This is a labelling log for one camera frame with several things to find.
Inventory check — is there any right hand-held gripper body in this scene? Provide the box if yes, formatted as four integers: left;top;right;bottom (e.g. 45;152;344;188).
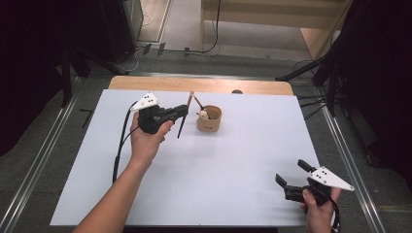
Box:
284;165;356;207

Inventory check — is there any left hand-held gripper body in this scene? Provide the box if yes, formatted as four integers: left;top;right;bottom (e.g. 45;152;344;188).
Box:
129;92;183;136

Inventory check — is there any dark pencil with orange end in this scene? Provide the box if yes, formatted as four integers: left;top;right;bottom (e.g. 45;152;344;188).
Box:
192;95;210;119
177;90;195;140

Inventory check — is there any beige cup with animal figure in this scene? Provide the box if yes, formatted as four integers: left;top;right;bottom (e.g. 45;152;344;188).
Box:
195;104;223;133

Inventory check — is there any person's left hand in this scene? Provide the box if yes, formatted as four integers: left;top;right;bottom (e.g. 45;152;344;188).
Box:
129;111;175;167

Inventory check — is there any person's right hand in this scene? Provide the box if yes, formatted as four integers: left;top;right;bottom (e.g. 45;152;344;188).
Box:
299;187;342;227

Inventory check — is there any white table mat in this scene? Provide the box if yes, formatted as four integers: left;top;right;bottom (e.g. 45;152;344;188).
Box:
50;88;337;227

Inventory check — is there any black metal stand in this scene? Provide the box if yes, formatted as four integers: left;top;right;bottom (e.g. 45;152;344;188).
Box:
59;42;130;110
275;48;345;118

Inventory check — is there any dark curtain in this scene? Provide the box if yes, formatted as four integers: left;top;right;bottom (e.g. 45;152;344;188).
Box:
0;0;138;157
333;0;412;192

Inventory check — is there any light wooden shelf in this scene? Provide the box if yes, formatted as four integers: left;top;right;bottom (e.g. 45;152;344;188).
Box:
199;0;355;61

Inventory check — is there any metal floor rail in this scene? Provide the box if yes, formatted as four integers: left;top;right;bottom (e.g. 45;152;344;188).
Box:
318;95;387;233
0;93;81;233

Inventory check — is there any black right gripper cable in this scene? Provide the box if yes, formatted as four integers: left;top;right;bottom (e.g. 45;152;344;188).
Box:
328;197;342;233

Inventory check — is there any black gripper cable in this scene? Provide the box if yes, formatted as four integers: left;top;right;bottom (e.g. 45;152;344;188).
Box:
328;197;342;233
112;101;141;184

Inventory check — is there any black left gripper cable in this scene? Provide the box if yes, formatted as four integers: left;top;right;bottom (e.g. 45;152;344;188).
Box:
112;101;141;184

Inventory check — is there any white floor cable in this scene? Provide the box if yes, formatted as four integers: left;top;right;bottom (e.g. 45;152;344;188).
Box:
115;45;147;74

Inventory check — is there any black floor cable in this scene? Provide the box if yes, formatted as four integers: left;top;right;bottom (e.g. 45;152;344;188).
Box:
164;0;223;55

